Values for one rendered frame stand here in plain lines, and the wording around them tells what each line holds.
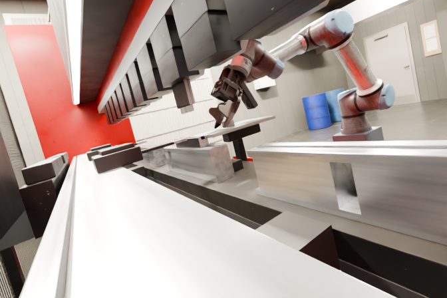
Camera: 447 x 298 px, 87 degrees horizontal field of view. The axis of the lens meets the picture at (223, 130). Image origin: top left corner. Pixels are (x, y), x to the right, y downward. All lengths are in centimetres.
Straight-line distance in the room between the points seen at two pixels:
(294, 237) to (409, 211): 13
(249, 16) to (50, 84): 263
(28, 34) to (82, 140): 110
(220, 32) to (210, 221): 40
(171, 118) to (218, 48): 418
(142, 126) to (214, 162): 388
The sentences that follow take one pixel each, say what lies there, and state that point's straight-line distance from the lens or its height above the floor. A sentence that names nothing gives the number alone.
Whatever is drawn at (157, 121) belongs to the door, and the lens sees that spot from 455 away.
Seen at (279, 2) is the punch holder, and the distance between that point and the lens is 37.
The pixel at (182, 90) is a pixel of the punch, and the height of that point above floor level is 115.
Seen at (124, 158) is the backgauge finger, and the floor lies 100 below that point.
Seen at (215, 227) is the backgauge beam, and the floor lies 99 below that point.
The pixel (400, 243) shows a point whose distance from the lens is 34.
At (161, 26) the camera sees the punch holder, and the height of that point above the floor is 132.
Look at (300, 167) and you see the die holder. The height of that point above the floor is 94.
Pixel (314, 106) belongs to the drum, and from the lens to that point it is 637.
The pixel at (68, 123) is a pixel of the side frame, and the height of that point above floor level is 130.
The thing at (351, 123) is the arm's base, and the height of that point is 83.
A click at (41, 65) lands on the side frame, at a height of 190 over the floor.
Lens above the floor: 106
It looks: 5 degrees down
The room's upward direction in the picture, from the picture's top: 14 degrees counter-clockwise
